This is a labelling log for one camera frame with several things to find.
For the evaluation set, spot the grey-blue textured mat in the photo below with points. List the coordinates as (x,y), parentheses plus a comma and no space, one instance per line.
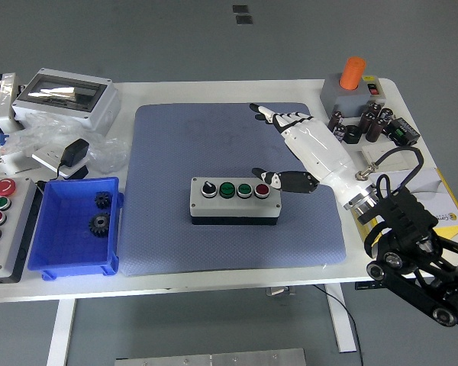
(194,145)

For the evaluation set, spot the black and white device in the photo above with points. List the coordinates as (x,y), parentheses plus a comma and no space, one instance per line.
(4,106)

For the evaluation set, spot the clear plastic bag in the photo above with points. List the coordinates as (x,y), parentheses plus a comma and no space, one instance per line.
(110,152)

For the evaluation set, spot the grey four-button control box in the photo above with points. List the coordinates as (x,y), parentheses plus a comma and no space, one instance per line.
(229,209)

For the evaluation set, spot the grey switch box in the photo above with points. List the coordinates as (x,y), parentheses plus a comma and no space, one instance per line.
(347,101)

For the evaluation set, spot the dark square floor plate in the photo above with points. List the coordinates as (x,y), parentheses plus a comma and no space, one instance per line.
(243,19)
(239,8)

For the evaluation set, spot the dark brown cylindrical capacitor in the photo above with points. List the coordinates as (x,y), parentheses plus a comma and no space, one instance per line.
(335,122)
(386,114)
(373,108)
(375,130)
(366,121)

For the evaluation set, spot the grey metal plate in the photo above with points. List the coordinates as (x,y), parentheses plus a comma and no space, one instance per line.
(213,359)

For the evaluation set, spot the orange cylinder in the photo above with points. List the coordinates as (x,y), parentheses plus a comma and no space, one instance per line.
(352,72)

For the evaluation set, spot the yellow and white cardboard box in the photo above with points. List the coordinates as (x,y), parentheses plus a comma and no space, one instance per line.
(442,198)

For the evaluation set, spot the grey five-button control station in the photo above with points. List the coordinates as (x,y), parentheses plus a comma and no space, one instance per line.
(11,228)

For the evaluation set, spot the blue plastic bin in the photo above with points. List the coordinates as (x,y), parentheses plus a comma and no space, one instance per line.
(68,244)

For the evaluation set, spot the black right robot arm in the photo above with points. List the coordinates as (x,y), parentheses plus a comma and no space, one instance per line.
(404,217)

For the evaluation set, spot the white wall switch plate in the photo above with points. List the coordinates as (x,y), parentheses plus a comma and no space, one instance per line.
(397,162)

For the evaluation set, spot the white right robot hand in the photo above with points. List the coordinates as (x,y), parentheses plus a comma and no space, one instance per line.
(320,148)

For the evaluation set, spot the metal bracket under table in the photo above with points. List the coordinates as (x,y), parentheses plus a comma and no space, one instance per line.
(280,291)

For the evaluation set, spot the white part with blue clip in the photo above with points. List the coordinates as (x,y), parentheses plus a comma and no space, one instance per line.
(7,162)

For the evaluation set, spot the grey enclosure with clear window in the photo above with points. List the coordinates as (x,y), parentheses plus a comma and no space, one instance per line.
(95,108)

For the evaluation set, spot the black power adapter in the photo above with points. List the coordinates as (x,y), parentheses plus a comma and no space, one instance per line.
(75,151)

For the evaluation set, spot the large black bevel gear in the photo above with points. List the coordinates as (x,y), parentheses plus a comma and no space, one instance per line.
(99,225)

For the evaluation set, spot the small black bevel gear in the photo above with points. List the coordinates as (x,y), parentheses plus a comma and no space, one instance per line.
(103,200)

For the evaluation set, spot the white table leg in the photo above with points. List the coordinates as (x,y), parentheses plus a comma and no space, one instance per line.
(61,331)
(337,328)

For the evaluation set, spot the black silver-striped capacitor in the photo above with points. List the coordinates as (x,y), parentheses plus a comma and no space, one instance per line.
(339,135)

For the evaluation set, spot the white wall socket panel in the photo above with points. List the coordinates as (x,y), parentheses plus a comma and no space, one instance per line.
(46,155)

